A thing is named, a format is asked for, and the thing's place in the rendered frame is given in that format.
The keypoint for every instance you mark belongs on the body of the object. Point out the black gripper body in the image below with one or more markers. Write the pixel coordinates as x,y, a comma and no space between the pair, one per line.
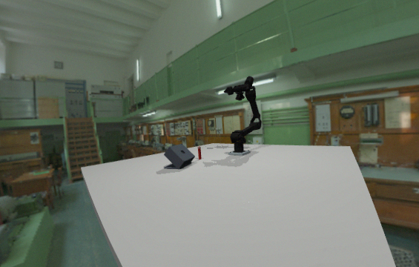
236,89

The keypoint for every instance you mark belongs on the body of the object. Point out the dark grey sloped panel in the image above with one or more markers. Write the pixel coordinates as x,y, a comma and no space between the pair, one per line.
179,155

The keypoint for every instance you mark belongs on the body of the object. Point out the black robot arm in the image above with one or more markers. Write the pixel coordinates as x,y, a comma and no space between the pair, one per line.
237,137

